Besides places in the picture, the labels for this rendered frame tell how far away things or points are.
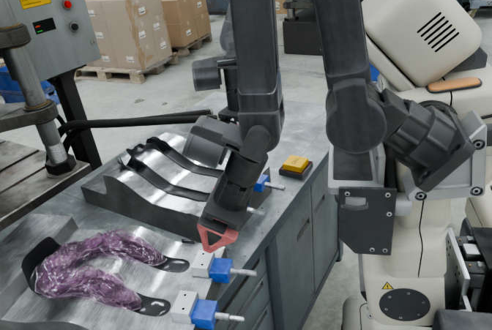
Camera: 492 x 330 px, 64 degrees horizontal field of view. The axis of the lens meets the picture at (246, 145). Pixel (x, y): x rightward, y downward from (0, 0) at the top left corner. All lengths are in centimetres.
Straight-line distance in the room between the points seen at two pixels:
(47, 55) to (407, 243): 130
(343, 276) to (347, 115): 154
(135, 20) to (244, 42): 427
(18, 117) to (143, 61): 352
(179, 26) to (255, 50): 504
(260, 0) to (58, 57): 120
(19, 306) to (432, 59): 87
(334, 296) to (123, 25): 378
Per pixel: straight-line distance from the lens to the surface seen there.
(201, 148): 60
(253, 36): 52
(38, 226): 108
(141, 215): 112
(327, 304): 190
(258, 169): 60
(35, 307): 93
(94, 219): 122
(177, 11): 552
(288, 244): 136
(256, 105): 54
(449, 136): 58
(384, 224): 80
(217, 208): 65
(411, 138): 56
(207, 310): 79
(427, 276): 93
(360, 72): 52
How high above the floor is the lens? 148
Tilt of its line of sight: 29 degrees down
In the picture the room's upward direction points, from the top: 7 degrees counter-clockwise
